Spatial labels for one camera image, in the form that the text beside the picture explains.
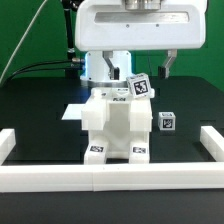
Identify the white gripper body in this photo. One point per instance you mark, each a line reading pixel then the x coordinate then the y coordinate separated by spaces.
pixel 109 25

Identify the white tagged cube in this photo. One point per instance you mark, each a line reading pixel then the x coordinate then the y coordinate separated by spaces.
pixel 139 85
pixel 166 121

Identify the white chair back frame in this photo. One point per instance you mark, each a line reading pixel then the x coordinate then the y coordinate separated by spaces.
pixel 118 107

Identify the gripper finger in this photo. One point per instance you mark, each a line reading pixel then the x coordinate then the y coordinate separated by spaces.
pixel 164 69
pixel 113 71

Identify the white tag base sheet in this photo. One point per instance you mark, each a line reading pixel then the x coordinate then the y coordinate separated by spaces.
pixel 73 112

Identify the white U-shaped obstacle frame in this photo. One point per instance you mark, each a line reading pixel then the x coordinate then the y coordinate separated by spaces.
pixel 109 177

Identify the black camera stand pole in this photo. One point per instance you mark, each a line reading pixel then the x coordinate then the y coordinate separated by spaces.
pixel 68 6

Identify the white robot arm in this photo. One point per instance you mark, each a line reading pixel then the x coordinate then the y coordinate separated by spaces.
pixel 96 69

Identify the white chair seat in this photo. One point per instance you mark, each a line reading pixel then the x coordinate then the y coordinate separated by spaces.
pixel 119 140

